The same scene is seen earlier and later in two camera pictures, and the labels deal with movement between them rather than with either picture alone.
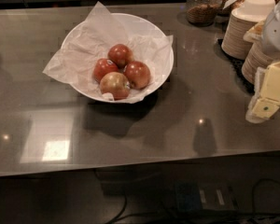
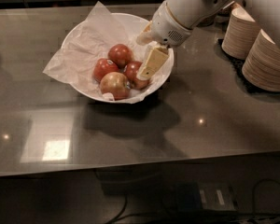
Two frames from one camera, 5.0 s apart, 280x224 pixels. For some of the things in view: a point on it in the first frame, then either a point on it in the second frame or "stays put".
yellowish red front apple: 115,83 stays put
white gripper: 276,32 → 168,26
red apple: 104,66 stays put
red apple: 121,54 stays put
